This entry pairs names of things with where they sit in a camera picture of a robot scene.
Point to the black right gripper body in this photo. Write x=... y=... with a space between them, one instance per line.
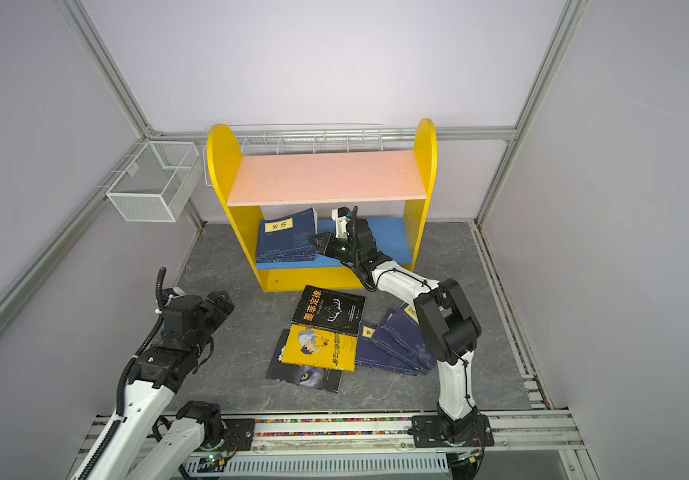
x=341 y=250

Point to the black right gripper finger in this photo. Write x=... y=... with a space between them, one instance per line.
x=319 y=238
x=320 y=245

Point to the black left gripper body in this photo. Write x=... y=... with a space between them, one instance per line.
x=213 y=318

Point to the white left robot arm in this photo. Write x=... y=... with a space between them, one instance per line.
x=140 y=390

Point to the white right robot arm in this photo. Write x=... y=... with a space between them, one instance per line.
x=447 y=323

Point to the black book orange title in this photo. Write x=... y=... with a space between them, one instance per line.
x=335 y=311

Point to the yellow wooden bookshelf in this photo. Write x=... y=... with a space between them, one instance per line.
x=248 y=184

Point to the black wolf cover book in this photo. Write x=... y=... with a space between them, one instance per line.
x=305 y=376

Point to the white mesh basket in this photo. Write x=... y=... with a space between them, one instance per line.
x=157 y=183

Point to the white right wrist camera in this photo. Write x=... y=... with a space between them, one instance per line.
x=341 y=217

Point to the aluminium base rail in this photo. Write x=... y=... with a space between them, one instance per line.
x=296 y=445

